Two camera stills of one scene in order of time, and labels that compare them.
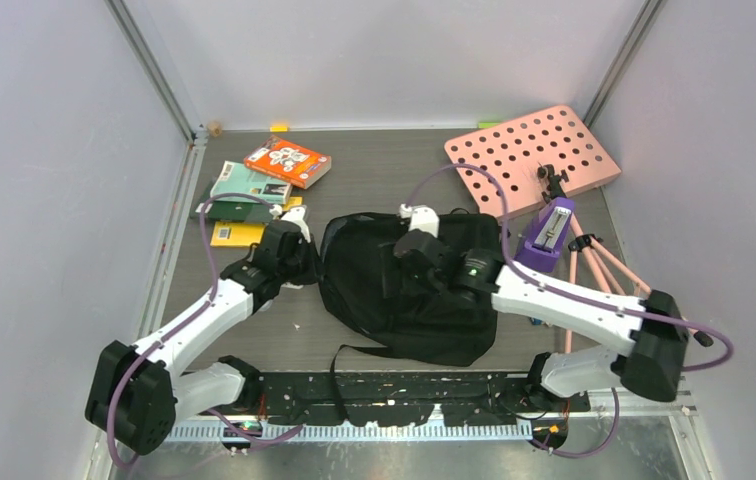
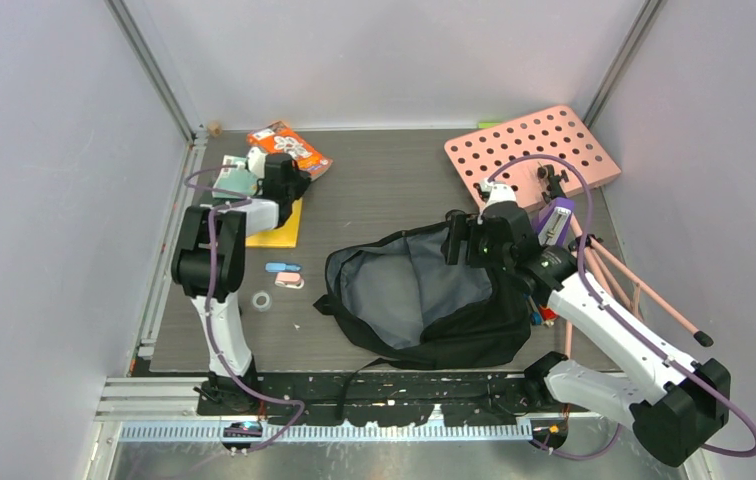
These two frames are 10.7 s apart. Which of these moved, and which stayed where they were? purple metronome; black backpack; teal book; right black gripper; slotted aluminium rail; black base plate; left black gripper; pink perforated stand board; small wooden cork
Moved: left black gripper; right black gripper; black backpack
Stayed: purple metronome; slotted aluminium rail; teal book; pink perforated stand board; small wooden cork; black base plate
